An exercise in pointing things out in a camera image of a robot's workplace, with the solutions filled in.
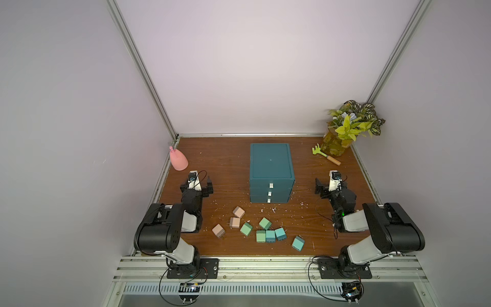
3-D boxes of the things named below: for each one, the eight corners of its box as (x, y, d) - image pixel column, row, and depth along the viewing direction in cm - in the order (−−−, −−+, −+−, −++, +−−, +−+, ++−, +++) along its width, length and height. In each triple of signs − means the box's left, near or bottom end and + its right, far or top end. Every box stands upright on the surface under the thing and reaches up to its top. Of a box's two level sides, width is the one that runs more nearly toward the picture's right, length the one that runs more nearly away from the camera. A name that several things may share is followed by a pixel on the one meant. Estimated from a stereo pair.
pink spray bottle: (174, 171, 106) (165, 155, 95) (178, 161, 111) (169, 145, 100) (186, 171, 106) (178, 155, 95) (188, 161, 111) (181, 145, 100)
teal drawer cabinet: (250, 205, 92) (249, 181, 75) (250, 170, 105) (249, 143, 88) (287, 205, 92) (295, 181, 74) (283, 170, 105) (289, 143, 88)
